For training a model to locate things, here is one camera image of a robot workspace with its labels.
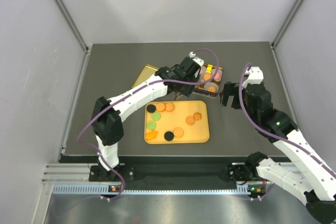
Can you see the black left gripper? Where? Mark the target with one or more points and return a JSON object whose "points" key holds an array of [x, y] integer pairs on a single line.
{"points": [[186, 91]]}

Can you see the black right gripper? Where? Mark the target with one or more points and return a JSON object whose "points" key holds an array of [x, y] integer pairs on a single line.
{"points": [[230, 88]]}

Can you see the tan scalloped cookie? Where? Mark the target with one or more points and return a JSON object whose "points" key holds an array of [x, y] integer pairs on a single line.
{"points": [[207, 76]]}

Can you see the square cookie tin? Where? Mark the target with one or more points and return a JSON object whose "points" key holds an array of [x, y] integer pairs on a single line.
{"points": [[199, 89]]}

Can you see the tan flower cookie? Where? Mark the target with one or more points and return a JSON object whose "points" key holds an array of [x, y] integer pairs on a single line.
{"points": [[211, 89]]}

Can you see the pink cookie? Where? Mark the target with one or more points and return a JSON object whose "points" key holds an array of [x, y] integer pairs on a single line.
{"points": [[217, 76]]}

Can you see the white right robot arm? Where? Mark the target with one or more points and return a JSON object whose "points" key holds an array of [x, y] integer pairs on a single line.
{"points": [[314, 186]]}

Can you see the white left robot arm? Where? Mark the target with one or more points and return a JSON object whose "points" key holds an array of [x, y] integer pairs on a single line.
{"points": [[109, 114]]}

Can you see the white paper cup centre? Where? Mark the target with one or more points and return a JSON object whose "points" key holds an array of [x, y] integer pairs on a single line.
{"points": [[203, 82]]}

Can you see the white paper cup bottom-right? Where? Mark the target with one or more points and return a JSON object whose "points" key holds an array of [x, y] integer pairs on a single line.
{"points": [[211, 84]]}

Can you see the white paper cup top-right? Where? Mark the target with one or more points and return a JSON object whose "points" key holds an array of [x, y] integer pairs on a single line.
{"points": [[217, 70]]}

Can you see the gold tin lid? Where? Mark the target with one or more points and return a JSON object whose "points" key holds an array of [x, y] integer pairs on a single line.
{"points": [[144, 74]]}

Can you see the orange swirl cookie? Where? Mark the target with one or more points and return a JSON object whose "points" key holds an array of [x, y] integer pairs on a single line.
{"points": [[197, 116]]}

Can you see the orange scalloped cookie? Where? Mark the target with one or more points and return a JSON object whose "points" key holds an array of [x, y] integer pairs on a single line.
{"points": [[169, 107]]}

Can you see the orange round cookie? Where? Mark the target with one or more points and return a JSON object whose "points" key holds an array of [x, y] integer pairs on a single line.
{"points": [[160, 107]]}

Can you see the tan plain round cookie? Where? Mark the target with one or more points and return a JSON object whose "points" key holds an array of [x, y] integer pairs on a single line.
{"points": [[190, 120]]}

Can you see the black sandwich cookie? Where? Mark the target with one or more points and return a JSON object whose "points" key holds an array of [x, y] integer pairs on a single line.
{"points": [[151, 108], [168, 136]]}

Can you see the yellow serving tray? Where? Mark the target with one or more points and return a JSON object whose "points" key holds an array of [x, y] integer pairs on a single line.
{"points": [[196, 133]]}

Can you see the green cookie upper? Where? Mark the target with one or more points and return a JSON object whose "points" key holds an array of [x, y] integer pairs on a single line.
{"points": [[156, 116]]}

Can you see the green cookie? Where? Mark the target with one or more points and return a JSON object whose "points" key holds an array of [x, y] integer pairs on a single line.
{"points": [[156, 116], [151, 125]]}

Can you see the tan dotted round cookie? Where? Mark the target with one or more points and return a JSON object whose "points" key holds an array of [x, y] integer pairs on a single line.
{"points": [[178, 132]]}

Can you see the green cookie lower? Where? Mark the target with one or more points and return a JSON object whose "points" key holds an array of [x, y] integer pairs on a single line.
{"points": [[151, 125]]}

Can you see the orange fish cookie left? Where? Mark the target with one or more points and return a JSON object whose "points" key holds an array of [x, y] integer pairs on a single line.
{"points": [[151, 135]]}

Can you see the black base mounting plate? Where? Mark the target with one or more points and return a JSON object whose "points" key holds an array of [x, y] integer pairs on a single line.
{"points": [[177, 172]]}

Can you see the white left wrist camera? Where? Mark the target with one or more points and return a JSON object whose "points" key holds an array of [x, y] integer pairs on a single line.
{"points": [[196, 59]]}

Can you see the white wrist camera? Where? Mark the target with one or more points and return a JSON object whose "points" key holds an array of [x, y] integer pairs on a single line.
{"points": [[196, 59], [253, 76]]}

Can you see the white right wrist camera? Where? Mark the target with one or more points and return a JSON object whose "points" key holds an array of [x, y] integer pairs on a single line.
{"points": [[253, 76]]}

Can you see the slotted cable duct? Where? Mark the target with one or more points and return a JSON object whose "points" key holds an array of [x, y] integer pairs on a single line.
{"points": [[82, 189]]}

